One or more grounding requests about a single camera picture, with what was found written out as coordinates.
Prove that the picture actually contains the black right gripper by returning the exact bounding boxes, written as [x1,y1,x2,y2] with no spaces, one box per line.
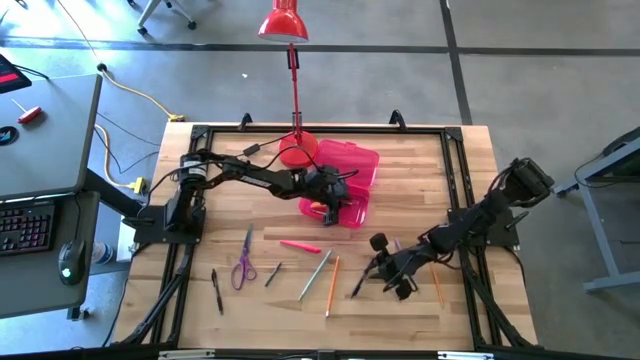
[363,232,426,302]

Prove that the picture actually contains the black ballpoint pen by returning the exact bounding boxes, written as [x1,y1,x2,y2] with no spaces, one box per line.
[210,268,225,316]

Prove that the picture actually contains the black lamp cable with switch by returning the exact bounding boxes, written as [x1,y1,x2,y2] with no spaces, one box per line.
[169,130,301,182]

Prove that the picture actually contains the long orange pencil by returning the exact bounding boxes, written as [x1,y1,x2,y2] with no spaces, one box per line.
[325,256,342,318]

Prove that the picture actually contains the white blue bottle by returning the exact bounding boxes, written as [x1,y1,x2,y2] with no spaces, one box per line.
[89,241,114,266]

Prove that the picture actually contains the black computer mouse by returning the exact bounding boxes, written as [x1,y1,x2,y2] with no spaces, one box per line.
[57,238,87,287]

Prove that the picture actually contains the black tablet screen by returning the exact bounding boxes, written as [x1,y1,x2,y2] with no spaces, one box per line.
[0,52,32,95]

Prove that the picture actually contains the pink plastic supply box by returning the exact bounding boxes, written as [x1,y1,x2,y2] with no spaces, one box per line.
[298,138,381,230]

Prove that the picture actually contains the thin orange pencil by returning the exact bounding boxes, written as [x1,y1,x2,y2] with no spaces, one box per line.
[429,264,445,309]

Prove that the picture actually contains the black marker pen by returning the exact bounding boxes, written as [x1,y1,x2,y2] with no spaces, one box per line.
[349,257,375,300]

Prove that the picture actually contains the short dark pencil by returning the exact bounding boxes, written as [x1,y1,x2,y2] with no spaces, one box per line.
[263,261,283,288]

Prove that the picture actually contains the black backlit keyboard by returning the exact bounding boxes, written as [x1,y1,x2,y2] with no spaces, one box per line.
[0,199,56,257]

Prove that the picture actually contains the long green pencil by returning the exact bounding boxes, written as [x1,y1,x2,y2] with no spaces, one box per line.
[298,249,333,304]

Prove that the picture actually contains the office chair base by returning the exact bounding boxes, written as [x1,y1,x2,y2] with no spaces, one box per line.
[127,0,197,37]

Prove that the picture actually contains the black aluminium table frame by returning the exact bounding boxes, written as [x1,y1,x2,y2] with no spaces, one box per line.
[112,123,539,351]

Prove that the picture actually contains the grey office desk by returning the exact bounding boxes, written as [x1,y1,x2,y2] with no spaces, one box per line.
[0,73,104,321]

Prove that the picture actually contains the yellow extension cable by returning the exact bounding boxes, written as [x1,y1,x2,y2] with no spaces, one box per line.
[54,0,186,195]

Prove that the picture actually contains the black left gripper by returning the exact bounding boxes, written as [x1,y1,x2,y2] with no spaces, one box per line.
[301,166,354,227]

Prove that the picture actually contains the silver metal bracket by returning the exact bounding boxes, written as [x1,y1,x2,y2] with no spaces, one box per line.
[158,349,216,360]
[437,351,496,360]

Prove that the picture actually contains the red desk lamp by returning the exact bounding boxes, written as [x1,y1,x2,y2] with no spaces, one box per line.
[258,0,319,169]

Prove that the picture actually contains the purple handled scissors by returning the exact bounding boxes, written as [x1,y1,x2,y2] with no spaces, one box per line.
[230,224,258,292]

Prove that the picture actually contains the thin black floor cable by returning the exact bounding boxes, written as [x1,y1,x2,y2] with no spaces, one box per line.
[93,112,161,176]

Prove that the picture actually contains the grey metal side table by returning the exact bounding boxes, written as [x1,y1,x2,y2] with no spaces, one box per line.
[552,124,640,294]

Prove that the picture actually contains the pink marker pen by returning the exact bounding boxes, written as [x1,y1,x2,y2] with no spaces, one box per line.
[279,239,323,255]

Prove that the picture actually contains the red handled screwdriver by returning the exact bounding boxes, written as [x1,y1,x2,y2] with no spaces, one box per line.
[10,98,43,125]

